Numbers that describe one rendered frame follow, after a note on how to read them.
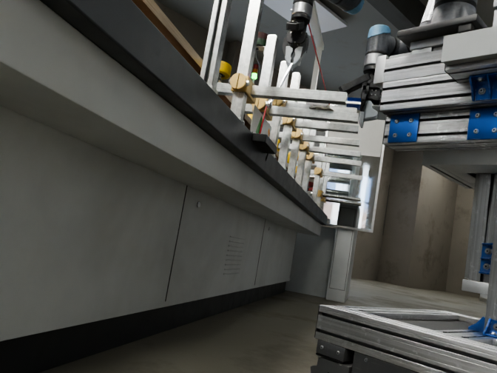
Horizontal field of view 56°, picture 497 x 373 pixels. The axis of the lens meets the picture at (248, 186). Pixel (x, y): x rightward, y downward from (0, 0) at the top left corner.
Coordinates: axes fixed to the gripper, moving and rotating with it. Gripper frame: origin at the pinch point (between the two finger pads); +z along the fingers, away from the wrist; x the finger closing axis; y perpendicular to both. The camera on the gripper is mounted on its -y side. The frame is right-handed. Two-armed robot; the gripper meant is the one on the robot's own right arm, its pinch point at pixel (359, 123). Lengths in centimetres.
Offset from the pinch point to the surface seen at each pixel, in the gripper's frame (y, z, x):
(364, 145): -9, -54, 247
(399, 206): 56, -93, 934
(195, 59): -49, -5, -35
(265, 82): -34.4, -10.3, -5.7
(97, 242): -55, 53, -57
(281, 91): -22.9, -0.2, -26.5
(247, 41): -35.0, -13.7, -30.7
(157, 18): -49, -5, -60
